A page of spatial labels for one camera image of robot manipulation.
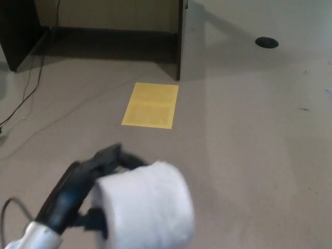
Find thick black cable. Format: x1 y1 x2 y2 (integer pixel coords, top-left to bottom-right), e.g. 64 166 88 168
0 0 61 126

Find thin black cable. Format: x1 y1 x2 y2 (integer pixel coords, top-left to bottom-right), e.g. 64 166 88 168
22 62 34 102

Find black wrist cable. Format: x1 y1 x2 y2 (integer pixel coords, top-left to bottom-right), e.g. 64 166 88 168
0 197 36 230

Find white toilet paper roll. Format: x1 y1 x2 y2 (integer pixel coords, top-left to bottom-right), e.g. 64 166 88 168
93 160 196 249

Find yellow paper sheet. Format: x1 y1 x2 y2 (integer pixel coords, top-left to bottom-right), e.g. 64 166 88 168
121 82 179 130

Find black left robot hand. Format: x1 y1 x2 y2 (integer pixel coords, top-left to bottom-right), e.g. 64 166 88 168
34 143 150 240

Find black round floor cover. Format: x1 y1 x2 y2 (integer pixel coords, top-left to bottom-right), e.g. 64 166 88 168
255 36 280 48

